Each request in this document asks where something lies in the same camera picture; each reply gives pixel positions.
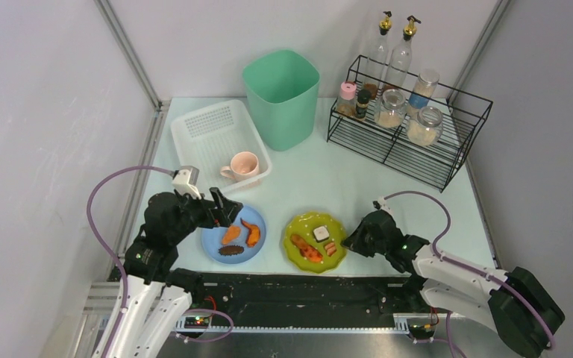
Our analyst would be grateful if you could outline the blue round plate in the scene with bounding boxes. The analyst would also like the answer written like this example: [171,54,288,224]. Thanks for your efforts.
[201,206,267,265]

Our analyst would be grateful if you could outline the green scalloped plate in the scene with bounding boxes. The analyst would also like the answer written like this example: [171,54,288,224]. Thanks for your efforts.
[282,211,347,274]

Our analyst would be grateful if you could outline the pink ceramic mug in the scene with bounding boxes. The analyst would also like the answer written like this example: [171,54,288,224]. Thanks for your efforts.
[219,151,260,182]

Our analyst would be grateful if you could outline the white plastic perforated basket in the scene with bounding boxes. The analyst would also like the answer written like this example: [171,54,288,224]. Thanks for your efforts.
[170,99,272,194]

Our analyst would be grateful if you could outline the glass jar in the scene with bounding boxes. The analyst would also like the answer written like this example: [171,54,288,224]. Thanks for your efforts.
[407,106,444,146]
[375,88,407,128]

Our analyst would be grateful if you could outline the pink-lid spice shaker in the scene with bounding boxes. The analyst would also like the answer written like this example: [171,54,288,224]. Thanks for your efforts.
[335,81,357,117]

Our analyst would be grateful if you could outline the small black-lid spice jar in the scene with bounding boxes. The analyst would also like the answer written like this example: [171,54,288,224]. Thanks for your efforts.
[354,89,372,121]

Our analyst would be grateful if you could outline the green plastic waste bin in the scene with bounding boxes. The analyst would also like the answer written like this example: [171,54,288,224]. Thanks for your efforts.
[242,49,321,151]

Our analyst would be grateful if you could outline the clear bottle blue label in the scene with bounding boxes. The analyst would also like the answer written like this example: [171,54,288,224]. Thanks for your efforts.
[407,69,440,117]

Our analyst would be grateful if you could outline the glass oil bottle gold spout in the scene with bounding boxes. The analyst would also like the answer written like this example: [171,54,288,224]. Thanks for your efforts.
[361,10,392,101]

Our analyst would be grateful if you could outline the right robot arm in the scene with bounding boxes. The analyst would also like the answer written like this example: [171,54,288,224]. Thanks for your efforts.
[342,210,566,357]

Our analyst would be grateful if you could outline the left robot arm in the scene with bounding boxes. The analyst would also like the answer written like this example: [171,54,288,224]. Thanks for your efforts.
[93,187,243,357]

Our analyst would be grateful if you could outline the orange fried food piece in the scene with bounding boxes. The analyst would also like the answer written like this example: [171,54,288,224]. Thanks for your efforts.
[221,224,242,245]

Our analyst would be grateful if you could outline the pink bacon strips toy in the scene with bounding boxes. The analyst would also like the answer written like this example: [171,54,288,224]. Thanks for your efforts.
[324,242,337,257]

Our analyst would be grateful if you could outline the orange chicken wing toy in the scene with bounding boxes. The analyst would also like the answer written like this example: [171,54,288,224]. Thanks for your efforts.
[241,219,261,248]

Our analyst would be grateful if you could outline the dark brown sea cucumber toy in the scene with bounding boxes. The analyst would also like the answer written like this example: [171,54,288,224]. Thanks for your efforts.
[218,245,245,257]

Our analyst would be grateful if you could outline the black white sushi cube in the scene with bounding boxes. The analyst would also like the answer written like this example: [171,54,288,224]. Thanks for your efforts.
[313,225,331,243]

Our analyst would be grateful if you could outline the orange grilled fish toy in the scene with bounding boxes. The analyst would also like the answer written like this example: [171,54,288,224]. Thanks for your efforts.
[289,234,323,263]

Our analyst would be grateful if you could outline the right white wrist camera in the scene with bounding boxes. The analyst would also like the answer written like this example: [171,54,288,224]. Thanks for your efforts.
[372,197,391,213]

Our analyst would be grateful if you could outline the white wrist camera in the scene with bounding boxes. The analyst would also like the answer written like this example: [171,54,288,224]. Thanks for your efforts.
[372,197,391,213]
[172,166,203,199]

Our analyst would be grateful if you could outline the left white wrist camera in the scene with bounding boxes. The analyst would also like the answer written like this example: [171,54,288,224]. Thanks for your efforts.
[172,166,203,199]

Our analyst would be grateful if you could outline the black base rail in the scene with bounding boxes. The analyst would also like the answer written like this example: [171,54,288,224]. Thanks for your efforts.
[108,268,445,331]

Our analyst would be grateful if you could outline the black wire two-tier rack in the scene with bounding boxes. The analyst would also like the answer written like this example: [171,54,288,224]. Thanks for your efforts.
[326,54,494,192]

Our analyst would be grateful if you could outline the left aluminium frame post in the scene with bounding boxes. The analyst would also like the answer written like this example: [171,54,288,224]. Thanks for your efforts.
[93,0,162,111]

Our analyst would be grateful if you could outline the aluminium frame post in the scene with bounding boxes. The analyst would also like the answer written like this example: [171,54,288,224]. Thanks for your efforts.
[447,0,512,104]
[93,0,162,111]

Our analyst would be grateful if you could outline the right aluminium frame post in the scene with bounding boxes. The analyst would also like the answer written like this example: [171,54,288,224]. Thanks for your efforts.
[447,0,512,104]

